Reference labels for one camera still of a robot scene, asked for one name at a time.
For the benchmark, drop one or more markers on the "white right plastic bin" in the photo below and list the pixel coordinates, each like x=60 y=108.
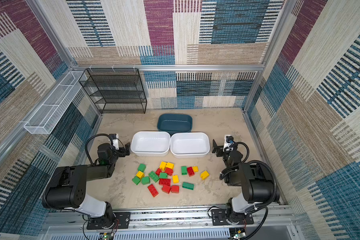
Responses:
x=190 y=145

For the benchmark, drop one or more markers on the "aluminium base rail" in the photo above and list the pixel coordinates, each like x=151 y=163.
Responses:
x=176 y=223

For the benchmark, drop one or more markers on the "white wire mesh basket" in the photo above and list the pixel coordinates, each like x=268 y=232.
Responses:
x=50 y=112

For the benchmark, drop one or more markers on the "green lego brick upright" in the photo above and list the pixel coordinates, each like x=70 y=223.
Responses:
x=184 y=170

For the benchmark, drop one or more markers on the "red flat lego brick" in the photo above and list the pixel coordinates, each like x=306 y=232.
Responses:
x=164 y=182

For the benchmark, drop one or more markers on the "small red lego brick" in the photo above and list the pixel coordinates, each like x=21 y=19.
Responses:
x=158 y=172

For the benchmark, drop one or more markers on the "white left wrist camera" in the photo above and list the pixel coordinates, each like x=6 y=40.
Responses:
x=115 y=141

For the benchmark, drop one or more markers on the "red lego brick centre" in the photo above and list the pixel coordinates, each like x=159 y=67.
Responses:
x=169 y=171

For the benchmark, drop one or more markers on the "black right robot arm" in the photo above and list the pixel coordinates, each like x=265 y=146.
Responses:
x=257 y=180

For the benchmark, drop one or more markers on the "red lego brick bottom right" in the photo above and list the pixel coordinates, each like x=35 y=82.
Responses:
x=175 y=189

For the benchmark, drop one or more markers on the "white plastic bin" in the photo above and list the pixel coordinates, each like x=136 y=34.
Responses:
x=190 y=145
x=151 y=144

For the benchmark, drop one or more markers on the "long green lego brick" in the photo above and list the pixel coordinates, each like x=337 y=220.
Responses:
x=188 y=186
x=154 y=176

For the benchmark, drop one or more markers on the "dark teal plastic bin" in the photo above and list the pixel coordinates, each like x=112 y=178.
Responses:
x=175 y=123

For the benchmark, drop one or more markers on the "black wire shelf rack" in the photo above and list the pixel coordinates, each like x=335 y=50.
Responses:
x=114 y=91

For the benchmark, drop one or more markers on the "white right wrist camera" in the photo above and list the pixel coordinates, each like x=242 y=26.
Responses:
x=229 y=140

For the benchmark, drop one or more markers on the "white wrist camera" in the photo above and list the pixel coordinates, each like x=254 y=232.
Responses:
x=115 y=141
x=229 y=140

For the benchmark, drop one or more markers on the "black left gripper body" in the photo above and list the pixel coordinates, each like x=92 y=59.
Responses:
x=121 y=151

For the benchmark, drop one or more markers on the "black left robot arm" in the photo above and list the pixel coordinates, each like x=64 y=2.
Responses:
x=66 y=189

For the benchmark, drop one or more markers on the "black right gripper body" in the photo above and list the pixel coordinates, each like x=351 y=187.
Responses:
x=219 y=148

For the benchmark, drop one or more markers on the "long red lego brick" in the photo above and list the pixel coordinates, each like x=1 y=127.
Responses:
x=153 y=190

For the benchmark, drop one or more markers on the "white left plastic bin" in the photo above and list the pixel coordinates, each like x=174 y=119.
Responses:
x=151 y=144

